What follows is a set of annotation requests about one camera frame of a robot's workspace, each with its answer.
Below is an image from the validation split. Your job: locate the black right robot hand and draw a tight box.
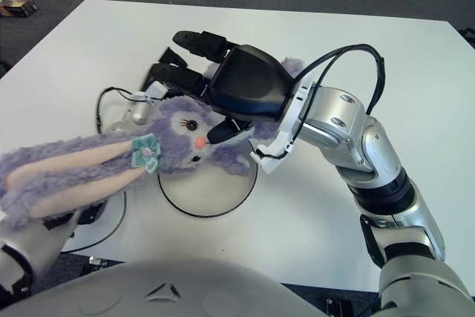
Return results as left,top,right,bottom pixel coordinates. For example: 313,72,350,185
150,30,301,146

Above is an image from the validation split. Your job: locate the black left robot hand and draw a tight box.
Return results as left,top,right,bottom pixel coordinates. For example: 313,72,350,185
142,46,187,88

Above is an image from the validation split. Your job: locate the purple plush rabbit doll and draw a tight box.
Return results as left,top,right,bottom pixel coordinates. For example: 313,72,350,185
0,56,305,231

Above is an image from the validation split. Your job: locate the white plate with black rim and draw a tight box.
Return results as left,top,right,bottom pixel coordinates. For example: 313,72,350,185
157,163,258,218

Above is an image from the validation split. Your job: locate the black and yellow box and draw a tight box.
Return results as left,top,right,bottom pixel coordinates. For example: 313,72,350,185
0,0,39,18

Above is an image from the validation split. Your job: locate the black chair base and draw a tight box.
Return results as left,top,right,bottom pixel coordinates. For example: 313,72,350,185
459,27,475,50

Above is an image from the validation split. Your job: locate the grey robot torso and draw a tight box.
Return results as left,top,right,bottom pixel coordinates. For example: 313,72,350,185
0,257,324,317

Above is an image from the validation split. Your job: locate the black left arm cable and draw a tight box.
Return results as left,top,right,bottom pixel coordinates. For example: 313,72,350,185
59,86,134,255

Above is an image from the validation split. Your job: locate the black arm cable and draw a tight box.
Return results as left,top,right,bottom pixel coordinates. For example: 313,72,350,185
59,86,134,255
292,44,385,116

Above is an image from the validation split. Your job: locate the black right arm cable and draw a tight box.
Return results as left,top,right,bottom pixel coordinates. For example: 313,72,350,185
292,44,385,116

